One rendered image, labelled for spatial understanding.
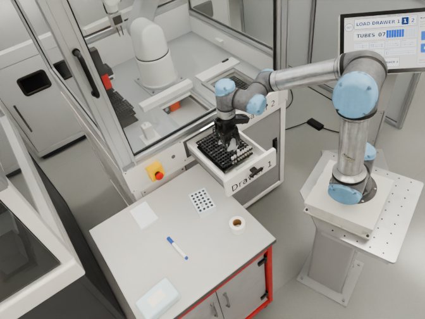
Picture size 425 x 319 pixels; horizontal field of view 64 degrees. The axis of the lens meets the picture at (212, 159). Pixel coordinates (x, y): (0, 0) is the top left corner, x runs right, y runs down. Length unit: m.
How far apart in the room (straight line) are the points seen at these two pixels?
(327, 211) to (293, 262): 0.86
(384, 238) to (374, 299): 0.77
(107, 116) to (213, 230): 0.65
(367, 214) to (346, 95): 0.62
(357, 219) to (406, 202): 0.29
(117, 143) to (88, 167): 1.69
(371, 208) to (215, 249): 0.65
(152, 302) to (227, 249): 0.36
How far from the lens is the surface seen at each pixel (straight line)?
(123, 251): 1.58
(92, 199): 2.89
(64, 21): 1.23
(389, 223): 1.60
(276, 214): 2.47
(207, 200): 1.57
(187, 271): 1.45
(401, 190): 1.72
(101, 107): 1.38
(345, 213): 1.49
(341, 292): 2.23
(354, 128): 1.12
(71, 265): 1.47
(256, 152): 1.67
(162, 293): 1.39
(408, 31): 2.08
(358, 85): 1.01
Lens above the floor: 2.04
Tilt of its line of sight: 46 degrees down
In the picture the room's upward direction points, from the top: 11 degrees counter-clockwise
